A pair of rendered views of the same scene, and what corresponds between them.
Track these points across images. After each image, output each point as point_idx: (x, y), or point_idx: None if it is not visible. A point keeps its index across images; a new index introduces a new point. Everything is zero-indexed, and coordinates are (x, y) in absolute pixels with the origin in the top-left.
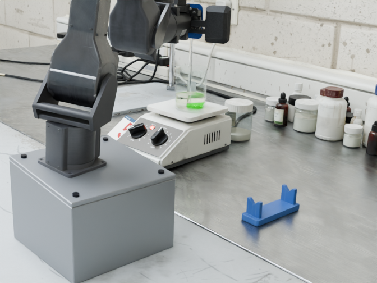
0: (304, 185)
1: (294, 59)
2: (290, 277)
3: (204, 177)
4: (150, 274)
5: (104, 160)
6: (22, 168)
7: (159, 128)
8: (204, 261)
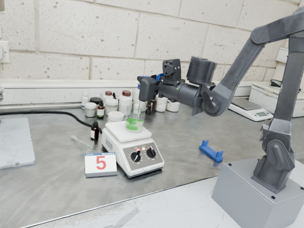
0: (180, 137)
1: (64, 78)
2: None
3: (169, 157)
4: None
5: None
6: (283, 201)
7: (150, 147)
8: None
